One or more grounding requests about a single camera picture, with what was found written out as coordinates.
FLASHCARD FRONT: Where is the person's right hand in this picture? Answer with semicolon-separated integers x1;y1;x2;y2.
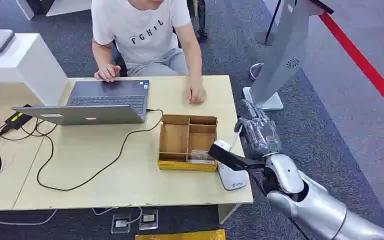
94;64;122;83

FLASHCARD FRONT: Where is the person's left hand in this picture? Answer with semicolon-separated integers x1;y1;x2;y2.
184;77;207;106

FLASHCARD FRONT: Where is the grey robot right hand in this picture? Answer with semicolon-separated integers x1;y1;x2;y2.
234;98;283;160

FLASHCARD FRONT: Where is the brown printed card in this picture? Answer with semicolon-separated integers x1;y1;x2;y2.
191;150;209;162

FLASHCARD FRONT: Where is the grey laptop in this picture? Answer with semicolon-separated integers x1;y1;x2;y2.
12;79;150;126

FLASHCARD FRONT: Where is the wooden card box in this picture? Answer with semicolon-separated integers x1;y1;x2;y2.
157;114;219;173

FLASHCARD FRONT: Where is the grey card reader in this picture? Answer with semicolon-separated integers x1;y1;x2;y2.
217;161;248;192

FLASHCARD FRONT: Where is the person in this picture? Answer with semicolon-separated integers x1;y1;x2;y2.
90;0;208;105

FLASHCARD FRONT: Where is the round stanchion base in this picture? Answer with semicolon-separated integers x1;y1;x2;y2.
248;62;265;82

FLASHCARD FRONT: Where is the white card stack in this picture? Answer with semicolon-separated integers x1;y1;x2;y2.
187;159;216;166

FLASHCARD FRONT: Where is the white bench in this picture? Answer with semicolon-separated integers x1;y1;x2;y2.
15;0;94;21

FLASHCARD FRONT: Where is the white cabinet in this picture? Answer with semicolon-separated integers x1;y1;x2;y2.
0;33;69;107

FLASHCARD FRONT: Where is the pale desk leg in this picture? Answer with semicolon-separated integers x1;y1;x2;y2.
217;202;241;225

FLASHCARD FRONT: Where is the grey kiosk stand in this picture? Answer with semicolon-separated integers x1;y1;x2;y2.
242;0;335;112

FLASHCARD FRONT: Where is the black stanchion pole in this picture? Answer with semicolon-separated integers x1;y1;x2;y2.
254;0;283;47

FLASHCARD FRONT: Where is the black power adapter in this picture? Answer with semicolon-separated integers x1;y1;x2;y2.
3;103;34;132

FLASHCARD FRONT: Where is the red floor tape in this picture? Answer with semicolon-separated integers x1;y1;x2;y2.
317;11;384;122

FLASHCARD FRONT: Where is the yellow plastic bag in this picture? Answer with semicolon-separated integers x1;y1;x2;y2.
134;229;227;240

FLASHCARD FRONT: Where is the floor socket with label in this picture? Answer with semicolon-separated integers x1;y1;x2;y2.
138;209;159;231

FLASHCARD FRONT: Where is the black laptop power cable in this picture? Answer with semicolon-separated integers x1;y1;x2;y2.
36;108;164;192

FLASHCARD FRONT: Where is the white socket cable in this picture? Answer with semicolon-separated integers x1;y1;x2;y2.
91;206;143;225

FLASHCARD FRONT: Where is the white floor cable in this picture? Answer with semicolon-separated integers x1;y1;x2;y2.
0;208;58;227

